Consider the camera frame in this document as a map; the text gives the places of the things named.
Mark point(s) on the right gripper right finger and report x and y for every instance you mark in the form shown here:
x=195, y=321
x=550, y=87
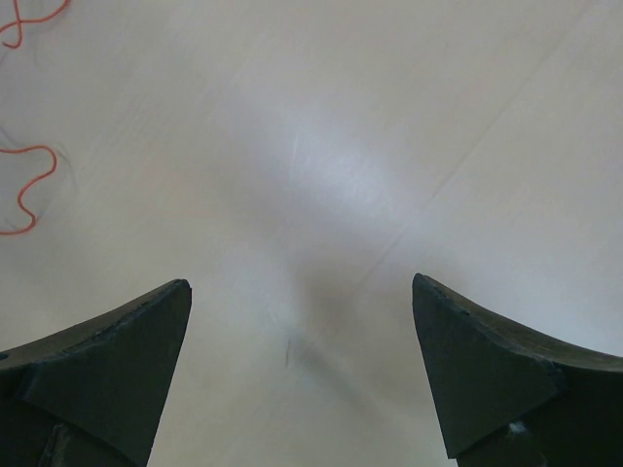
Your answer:
x=507, y=395

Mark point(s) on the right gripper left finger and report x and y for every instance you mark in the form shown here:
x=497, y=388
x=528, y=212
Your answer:
x=94, y=393

